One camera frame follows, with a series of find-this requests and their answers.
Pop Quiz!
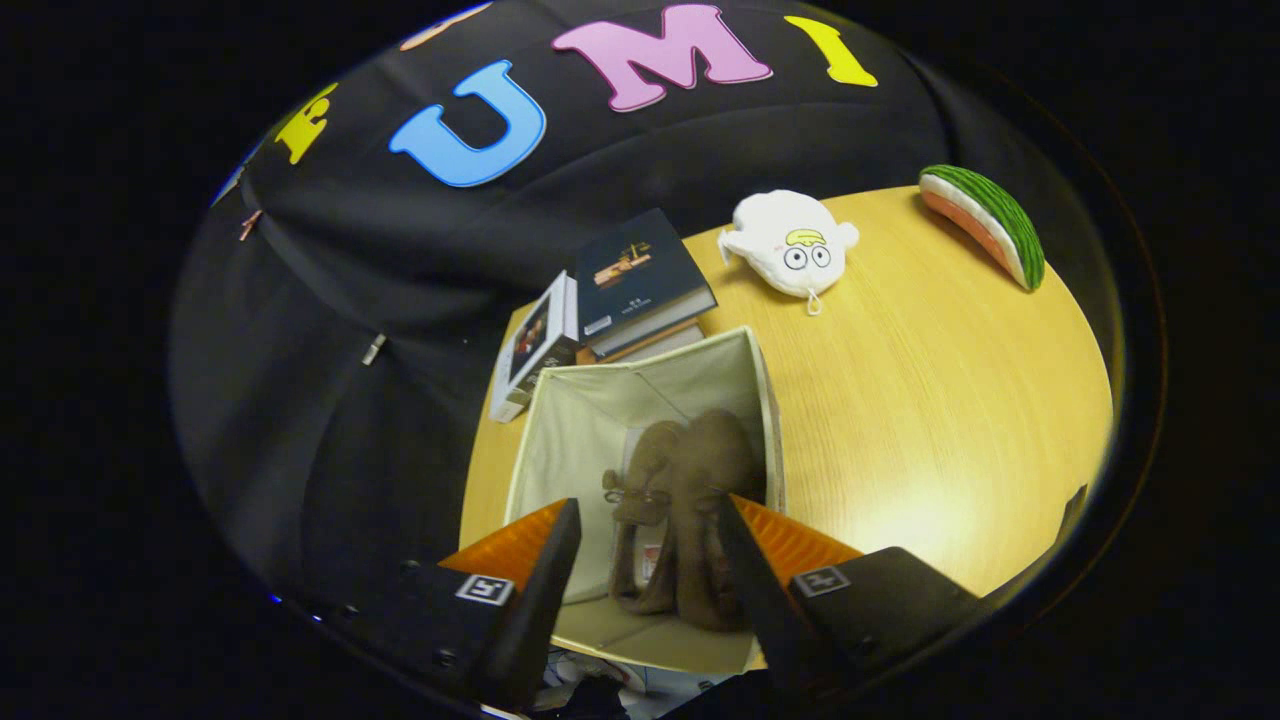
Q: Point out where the white plush toy with eyes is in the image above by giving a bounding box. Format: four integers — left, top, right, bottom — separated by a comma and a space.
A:
717, 190, 861, 316

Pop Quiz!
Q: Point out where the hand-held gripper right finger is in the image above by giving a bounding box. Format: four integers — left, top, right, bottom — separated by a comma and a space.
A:
715, 493, 986, 701

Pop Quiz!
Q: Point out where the grey fabric storage box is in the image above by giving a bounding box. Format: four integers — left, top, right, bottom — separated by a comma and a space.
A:
503, 325, 786, 676

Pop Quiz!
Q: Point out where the white box-shaped book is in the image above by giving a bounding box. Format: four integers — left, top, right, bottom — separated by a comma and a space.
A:
488, 270, 581, 424

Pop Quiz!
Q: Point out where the watermelon slice plush toy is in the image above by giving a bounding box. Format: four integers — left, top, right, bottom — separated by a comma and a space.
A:
918, 164, 1046, 293

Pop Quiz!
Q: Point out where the brown-edged book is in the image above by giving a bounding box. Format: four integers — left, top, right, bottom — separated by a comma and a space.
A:
578, 318, 706, 366

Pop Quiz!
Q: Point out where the brown fuzzy shoe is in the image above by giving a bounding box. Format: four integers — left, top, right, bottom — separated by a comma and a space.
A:
670, 408, 766, 633
603, 420, 691, 616

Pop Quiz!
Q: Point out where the dark blue hardcover book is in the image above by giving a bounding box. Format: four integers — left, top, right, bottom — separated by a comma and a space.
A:
575, 207, 719, 351

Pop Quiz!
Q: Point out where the black backdrop cloth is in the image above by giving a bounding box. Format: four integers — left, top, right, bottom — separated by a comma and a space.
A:
170, 0, 1111, 641

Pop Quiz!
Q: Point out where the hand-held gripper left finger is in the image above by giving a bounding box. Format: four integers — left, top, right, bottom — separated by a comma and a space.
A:
300, 497, 584, 713

